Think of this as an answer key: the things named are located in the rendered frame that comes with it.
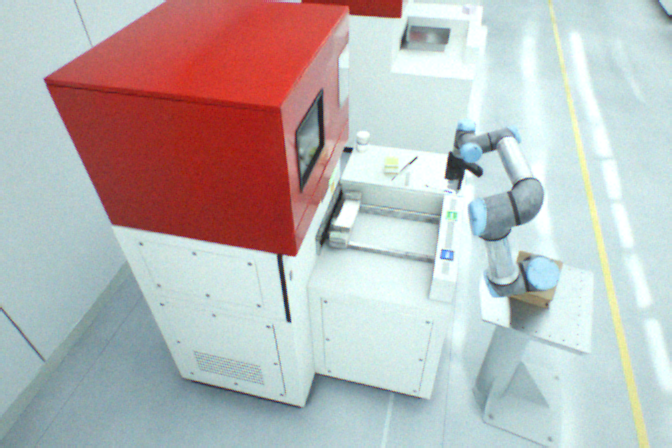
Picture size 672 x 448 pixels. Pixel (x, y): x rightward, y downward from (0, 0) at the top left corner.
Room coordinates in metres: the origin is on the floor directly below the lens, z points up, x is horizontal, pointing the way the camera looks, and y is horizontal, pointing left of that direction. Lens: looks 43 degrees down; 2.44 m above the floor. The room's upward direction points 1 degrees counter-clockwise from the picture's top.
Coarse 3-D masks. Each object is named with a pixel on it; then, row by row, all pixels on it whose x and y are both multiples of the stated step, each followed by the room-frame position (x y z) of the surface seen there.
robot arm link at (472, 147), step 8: (464, 136) 1.56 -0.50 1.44; (472, 136) 1.55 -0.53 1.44; (480, 136) 1.52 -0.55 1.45; (464, 144) 1.51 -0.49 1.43; (472, 144) 1.49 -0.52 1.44; (480, 144) 1.49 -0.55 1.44; (488, 144) 1.49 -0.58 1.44; (464, 152) 1.48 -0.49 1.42; (472, 152) 1.47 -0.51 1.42; (480, 152) 1.47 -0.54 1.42; (464, 160) 1.48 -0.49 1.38; (472, 160) 1.47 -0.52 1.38
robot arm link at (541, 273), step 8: (520, 264) 1.20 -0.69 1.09; (528, 264) 1.19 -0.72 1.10; (536, 264) 1.16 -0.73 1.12; (544, 264) 1.16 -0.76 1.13; (552, 264) 1.16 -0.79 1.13; (528, 272) 1.14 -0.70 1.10; (536, 272) 1.14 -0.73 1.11; (544, 272) 1.14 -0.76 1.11; (552, 272) 1.13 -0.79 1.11; (528, 280) 1.13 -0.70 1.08; (536, 280) 1.12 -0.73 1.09; (544, 280) 1.11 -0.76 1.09; (552, 280) 1.11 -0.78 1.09; (528, 288) 1.12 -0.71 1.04; (536, 288) 1.12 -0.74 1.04; (544, 288) 1.10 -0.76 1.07
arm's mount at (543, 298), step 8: (520, 256) 1.34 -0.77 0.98; (560, 264) 1.29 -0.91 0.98; (560, 272) 1.26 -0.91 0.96; (552, 288) 1.22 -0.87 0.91; (512, 296) 1.25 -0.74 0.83; (520, 296) 1.24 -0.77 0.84; (528, 296) 1.22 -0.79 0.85; (536, 296) 1.21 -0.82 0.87; (544, 296) 1.20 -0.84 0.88; (552, 296) 1.19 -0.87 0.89; (536, 304) 1.20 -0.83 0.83; (544, 304) 1.20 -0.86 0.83
